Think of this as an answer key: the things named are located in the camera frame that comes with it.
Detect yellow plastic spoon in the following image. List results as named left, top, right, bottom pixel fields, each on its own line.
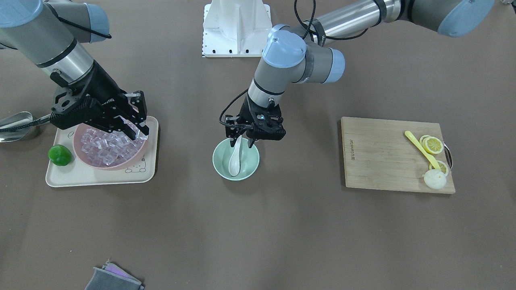
left=404, top=130, right=441, bottom=170

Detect bamboo cutting board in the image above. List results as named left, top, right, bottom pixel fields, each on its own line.
left=341, top=117, right=456, bottom=194

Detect grey folded cloth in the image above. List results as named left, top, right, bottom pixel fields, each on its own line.
left=85, top=262, right=144, bottom=290

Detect mint green bowl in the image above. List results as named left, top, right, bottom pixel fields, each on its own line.
left=212, top=137, right=260, bottom=181

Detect pink bowl of ice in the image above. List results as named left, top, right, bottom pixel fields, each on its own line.
left=73, top=121, right=149, bottom=170

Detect metal ice scoop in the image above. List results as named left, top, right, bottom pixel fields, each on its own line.
left=0, top=112, right=50, bottom=143

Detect white ceramic spoon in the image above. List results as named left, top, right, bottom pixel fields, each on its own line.
left=228, top=135, right=243, bottom=177

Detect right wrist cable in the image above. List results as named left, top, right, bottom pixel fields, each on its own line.
left=0, top=113, right=55, bottom=133

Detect lemon slice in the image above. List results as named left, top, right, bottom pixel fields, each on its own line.
left=419, top=135, right=444, bottom=154
left=437, top=160, right=450, bottom=176

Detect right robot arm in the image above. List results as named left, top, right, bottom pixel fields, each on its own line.
left=0, top=0, right=149, bottom=140

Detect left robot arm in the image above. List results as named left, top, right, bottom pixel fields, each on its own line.
left=219, top=0, right=494, bottom=147

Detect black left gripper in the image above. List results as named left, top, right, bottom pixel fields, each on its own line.
left=230, top=97, right=286, bottom=149

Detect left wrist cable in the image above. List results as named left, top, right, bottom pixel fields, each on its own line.
left=219, top=0, right=369, bottom=128

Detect green lime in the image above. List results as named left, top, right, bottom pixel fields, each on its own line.
left=48, top=144, right=73, bottom=166

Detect white onion slice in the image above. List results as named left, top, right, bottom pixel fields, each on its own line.
left=422, top=169, right=447, bottom=190

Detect wrist cable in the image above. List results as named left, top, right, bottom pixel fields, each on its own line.
left=219, top=0, right=369, bottom=128
left=0, top=113, right=55, bottom=133

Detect beige serving tray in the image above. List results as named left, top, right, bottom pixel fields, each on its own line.
left=46, top=116, right=160, bottom=187

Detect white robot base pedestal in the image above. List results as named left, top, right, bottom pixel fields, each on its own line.
left=202, top=0, right=272, bottom=58

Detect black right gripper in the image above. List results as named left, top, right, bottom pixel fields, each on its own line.
left=50, top=62, right=150, bottom=140

